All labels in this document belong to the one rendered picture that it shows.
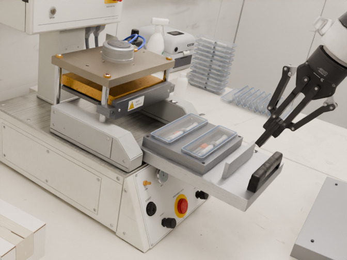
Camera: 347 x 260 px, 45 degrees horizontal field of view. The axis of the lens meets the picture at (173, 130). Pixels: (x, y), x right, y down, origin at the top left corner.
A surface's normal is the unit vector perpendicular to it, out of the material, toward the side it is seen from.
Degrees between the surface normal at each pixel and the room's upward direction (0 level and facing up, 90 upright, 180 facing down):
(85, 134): 90
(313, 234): 4
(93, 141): 90
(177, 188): 65
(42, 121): 0
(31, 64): 90
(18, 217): 3
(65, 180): 90
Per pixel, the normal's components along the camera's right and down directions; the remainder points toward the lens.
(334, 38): -0.82, -0.09
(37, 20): 0.82, 0.37
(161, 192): 0.82, -0.04
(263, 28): -0.49, 0.31
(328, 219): 0.11, -0.90
